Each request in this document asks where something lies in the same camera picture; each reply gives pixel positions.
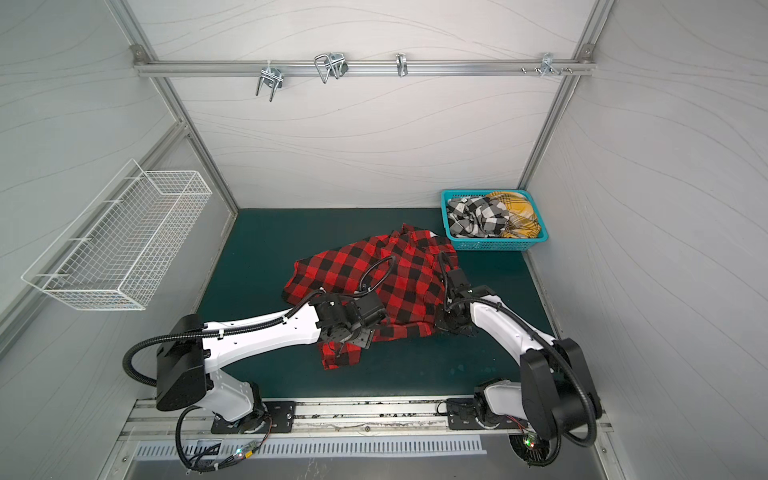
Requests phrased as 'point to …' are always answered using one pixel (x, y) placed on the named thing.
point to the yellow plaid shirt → (522, 220)
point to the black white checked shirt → (476, 217)
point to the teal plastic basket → (473, 244)
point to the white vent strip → (319, 447)
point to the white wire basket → (116, 252)
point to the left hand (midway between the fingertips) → (364, 326)
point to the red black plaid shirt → (407, 268)
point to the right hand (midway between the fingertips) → (447, 319)
